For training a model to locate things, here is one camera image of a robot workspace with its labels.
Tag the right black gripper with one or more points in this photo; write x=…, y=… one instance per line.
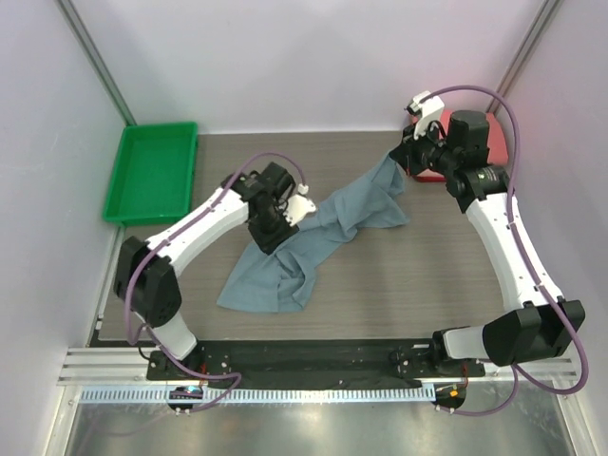
x=407, y=155

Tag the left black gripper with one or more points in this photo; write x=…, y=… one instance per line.
x=269, y=242

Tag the blue grey t shirt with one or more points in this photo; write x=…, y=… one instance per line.
x=283, y=281

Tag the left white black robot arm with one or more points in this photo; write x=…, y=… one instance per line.
x=270, y=203

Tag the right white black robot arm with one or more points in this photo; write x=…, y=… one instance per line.
x=537, y=317

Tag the top coral folded shirt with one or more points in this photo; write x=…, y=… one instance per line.
x=498, y=153

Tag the green plastic tray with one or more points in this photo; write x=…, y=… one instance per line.
x=153, y=174

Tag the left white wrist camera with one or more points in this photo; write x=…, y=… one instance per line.
x=299, y=205

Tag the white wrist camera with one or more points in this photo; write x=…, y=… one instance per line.
x=426, y=109
x=299, y=205

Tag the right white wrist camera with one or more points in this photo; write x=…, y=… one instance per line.
x=426, y=109

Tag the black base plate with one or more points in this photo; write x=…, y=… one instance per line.
x=221, y=371

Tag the right aluminium corner post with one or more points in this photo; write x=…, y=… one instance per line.
x=539, y=26

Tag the aluminium corner post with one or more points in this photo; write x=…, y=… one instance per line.
x=95, y=58
x=539, y=26

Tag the aluminium rail frame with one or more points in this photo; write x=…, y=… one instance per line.
x=114, y=365

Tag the white slotted cable duct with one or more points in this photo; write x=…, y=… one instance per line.
x=165, y=394

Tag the left aluminium corner post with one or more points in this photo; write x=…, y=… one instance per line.
x=95, y=58

